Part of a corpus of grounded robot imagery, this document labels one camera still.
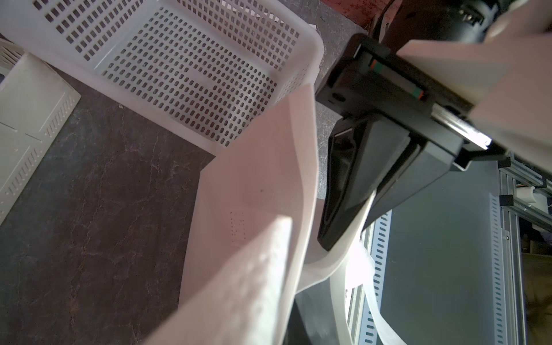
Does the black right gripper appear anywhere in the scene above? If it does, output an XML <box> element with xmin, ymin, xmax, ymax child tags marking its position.
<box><xmin>316</xmin><ymin>34</ymin><xmax>507</xmax><ymax>251</ymax></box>

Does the white insulated delivery bag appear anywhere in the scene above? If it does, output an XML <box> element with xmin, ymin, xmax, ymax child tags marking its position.
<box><xmin>147</xmin><ymin>85</ymin><xmax>409</xmax><ymax>344</ymax></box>

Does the white perforated plastic basket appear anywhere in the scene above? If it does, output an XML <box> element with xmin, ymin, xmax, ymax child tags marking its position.
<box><xmin>1</xmin><ymin>0</ymin><xmax>324</xmax><ymax>155</ymax></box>

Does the white plastic file organizer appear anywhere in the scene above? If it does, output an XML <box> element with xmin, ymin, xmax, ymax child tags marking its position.
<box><xmin>1</xmin><ymin>40</ymin><xmax>81</xmax><ymax>221</ymax></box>

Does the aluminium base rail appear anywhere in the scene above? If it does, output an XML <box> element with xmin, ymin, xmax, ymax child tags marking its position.
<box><xmin>344</xmin><ymin>159</ymin><xmax>552</xmax><ymax>345</ymax></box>

